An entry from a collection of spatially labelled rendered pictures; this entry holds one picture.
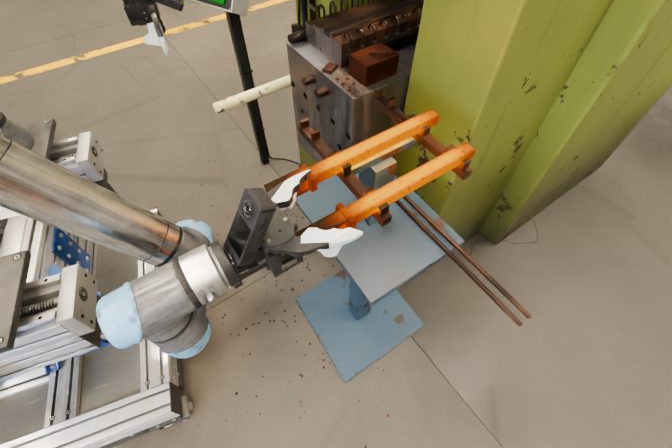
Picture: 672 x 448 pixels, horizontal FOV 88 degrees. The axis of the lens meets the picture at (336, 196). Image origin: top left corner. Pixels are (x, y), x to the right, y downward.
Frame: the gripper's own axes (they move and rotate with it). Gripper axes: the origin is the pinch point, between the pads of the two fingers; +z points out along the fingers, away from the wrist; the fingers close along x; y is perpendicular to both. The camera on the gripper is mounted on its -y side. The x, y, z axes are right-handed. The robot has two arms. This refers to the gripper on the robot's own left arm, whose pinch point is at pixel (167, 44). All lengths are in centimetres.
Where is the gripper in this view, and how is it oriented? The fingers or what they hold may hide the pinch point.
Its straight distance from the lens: 133.7
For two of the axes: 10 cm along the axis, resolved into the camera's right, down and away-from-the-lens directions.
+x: 3.5, 7.3, -5.8
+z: 0.0, 6.2, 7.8
